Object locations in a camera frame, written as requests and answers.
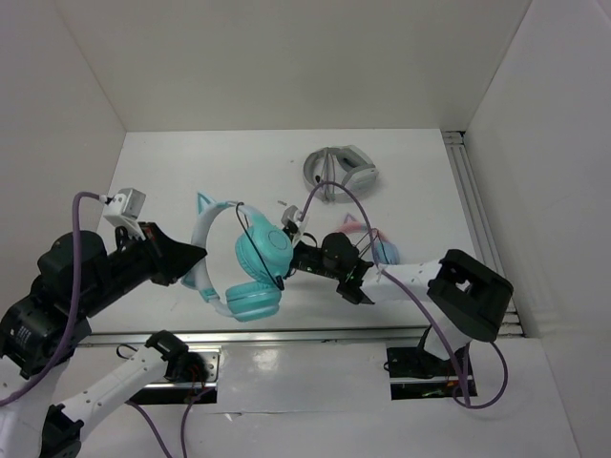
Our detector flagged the teal cat-ear headphones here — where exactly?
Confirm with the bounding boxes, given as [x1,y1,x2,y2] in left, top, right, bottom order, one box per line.
[181,193,293,323]

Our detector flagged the aluminium rail right side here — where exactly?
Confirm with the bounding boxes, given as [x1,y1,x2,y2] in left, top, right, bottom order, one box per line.
[442,132,522,342]

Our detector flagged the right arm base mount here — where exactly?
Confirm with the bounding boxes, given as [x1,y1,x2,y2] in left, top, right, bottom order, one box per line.
[383,346,461,401]

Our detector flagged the aluminium rail front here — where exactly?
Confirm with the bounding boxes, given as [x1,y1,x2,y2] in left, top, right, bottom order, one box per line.
[75,326,431,348]

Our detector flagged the pink blue cat-ear headphones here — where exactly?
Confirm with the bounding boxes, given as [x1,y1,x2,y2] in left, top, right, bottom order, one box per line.
[336,214,400,265]

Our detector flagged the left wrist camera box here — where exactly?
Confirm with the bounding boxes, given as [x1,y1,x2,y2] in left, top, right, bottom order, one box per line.
[102,188,146,239]

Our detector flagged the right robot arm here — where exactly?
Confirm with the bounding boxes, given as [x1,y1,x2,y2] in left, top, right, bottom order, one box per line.
[290,232,514,374]

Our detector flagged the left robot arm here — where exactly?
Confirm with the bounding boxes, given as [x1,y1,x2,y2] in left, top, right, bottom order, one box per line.
[1,223,208,457]

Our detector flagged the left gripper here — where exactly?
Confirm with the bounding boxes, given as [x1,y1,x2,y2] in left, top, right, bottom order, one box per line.
[80,219,208,315]

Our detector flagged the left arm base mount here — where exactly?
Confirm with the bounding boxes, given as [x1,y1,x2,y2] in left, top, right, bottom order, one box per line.
[130,345,221,406]

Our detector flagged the aluminium rail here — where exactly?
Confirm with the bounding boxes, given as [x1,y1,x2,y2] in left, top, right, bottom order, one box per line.
[442,132,522,342]
[75,326,431,348]

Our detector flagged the grey white folded headphones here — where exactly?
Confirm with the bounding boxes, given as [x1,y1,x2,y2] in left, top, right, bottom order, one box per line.
[302,145,379,196]

